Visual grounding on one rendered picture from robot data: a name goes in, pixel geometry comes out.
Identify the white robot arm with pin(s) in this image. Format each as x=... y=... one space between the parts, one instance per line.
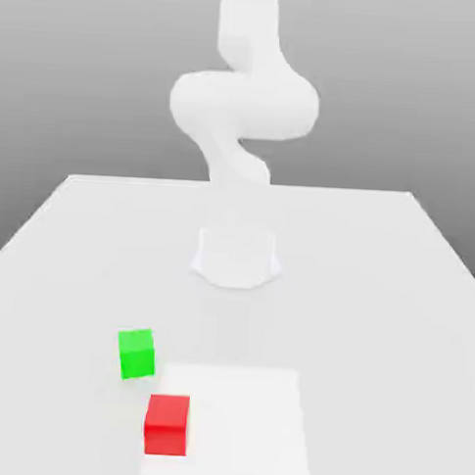
x=244 y=104

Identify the small green cube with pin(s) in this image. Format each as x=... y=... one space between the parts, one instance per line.
x=136 y=354

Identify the small red cube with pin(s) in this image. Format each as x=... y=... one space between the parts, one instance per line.
x=166 y=425

